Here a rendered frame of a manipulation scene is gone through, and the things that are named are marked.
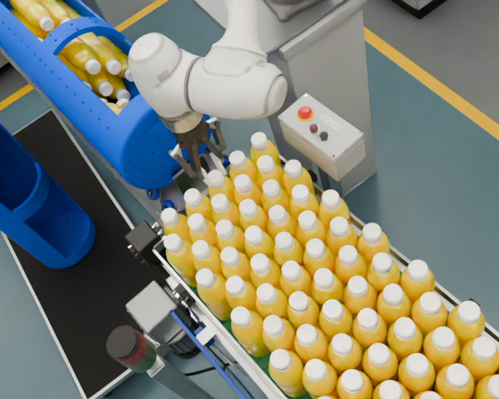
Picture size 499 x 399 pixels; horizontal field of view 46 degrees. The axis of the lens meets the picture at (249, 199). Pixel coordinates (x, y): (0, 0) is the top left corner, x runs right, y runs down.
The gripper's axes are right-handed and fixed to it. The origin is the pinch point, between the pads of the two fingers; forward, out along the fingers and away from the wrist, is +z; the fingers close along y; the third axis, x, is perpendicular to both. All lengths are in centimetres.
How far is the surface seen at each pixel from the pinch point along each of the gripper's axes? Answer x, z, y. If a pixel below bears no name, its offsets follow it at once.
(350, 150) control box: 18.1, 5.3, -27.5
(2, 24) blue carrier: -87, -7, 12
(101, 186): -106, 98, 21
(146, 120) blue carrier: -17.4, -8.7, 3.7
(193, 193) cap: -0.1, 2.5, 6.6
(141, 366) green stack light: 29.2, -6.3, 38.7
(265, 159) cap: 5.9, 2.6, -11.5
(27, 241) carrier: -83, 70, 57
